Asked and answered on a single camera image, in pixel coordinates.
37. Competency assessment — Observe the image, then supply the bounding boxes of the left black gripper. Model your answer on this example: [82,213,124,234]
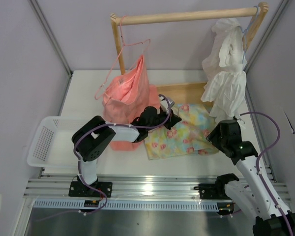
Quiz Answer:
[147,108,180,131]

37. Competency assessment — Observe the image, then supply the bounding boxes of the floral pastel skirt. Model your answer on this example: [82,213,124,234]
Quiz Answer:
[145,104,219,160]

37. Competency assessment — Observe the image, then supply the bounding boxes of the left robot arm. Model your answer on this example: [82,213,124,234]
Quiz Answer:
[68,106,182,197]

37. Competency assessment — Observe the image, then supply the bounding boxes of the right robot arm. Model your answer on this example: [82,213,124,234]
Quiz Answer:
[207,119,295,236]

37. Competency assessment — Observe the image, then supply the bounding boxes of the pink hanger with dress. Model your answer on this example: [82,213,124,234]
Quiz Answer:
[94,13,151,100]

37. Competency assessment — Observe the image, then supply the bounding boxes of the wooden clothes rack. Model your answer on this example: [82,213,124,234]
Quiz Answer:
[122,2,268,104]

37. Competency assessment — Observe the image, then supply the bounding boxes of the white ruffled garment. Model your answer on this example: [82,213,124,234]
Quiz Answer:
[201,18,247,123]

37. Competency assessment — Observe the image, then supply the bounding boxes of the salmon pink dress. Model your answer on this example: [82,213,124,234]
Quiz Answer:
[102,54,161,151]

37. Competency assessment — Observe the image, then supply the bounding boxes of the white plastic basket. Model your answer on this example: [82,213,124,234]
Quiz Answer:
[27,116,87,170]

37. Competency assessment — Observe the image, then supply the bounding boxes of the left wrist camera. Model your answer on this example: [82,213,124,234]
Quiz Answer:
[159,96,175,113]

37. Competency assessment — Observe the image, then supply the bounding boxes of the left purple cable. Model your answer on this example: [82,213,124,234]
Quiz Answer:
[35,94,175,222]

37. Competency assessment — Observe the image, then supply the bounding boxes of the perforated cable duct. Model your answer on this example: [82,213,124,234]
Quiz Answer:
[33,199,219,212]

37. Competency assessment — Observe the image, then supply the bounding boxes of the blue wire hanger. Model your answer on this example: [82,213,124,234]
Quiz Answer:
[240,5,260,65]

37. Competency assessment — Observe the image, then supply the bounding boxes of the aluminium corner post right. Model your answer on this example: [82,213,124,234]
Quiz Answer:
[245,0,292,74]

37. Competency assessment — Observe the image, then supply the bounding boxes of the aluminium corner post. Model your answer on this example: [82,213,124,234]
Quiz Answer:
[28,0,73,77]
[245,0,292,74]

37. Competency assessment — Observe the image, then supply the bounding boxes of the aluminium mounting rail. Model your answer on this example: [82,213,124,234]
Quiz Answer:
[23,175,290,200]

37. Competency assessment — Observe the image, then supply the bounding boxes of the aluminium corner post left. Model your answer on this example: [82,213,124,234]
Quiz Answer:
[28,0,73,77]

